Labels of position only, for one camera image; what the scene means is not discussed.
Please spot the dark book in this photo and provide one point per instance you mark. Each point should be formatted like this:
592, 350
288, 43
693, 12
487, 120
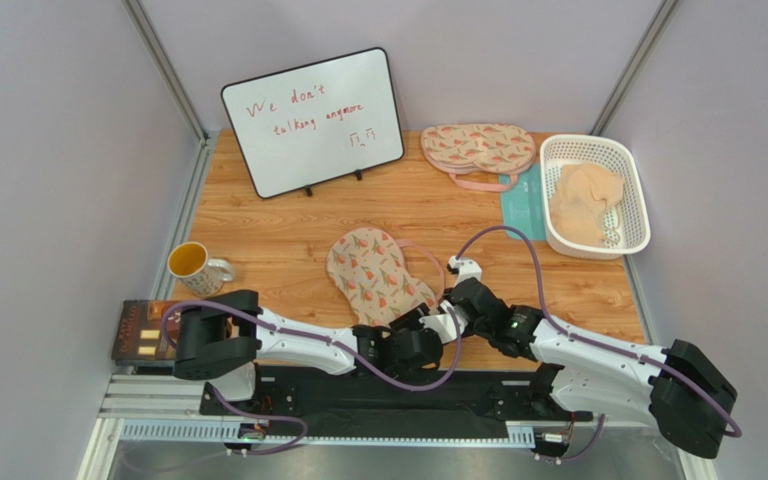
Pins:
138, 340

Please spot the aluminium frame rail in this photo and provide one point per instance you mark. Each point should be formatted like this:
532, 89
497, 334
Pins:
165, 408

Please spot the yellow patterned mug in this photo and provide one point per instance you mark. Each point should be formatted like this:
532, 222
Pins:
199, 272

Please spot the stacked floral laundry bags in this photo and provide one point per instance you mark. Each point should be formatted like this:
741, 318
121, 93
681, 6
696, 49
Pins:
463, 149

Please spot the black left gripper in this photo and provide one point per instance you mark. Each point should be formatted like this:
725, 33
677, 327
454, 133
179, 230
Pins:
411, 319

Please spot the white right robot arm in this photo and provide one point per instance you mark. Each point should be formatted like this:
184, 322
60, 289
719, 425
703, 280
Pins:
677, 389

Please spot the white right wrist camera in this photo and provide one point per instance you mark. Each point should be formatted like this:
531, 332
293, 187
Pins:
463, 269

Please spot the floral mesh laundry bag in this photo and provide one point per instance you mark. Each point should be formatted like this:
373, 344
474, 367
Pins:
369, 267

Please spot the beige bras in basket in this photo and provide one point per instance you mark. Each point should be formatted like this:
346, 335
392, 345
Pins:
584, 194

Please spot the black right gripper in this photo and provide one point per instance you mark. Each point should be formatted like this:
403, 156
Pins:
463, 294

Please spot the teal card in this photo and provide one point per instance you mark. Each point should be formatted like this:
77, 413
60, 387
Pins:
522, 206

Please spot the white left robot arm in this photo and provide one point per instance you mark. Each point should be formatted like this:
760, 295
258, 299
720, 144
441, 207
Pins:
219, 340

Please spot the whiteboard with red writing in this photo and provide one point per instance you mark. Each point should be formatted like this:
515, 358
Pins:
307, 125

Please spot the white plastic basket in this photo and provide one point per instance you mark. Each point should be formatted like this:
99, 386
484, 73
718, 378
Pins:
630, 216

